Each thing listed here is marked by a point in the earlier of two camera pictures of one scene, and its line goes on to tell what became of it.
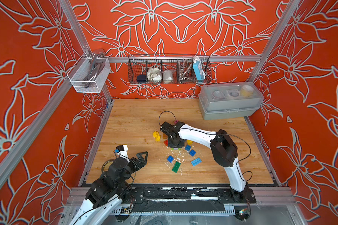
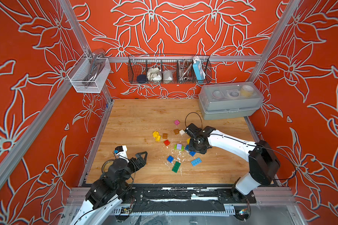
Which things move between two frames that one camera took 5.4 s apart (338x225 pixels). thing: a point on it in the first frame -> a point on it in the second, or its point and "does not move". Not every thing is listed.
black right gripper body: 172,144 -> 194,146
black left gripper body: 133,165 does not move
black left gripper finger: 142,163 does not move
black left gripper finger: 139,155 does not move
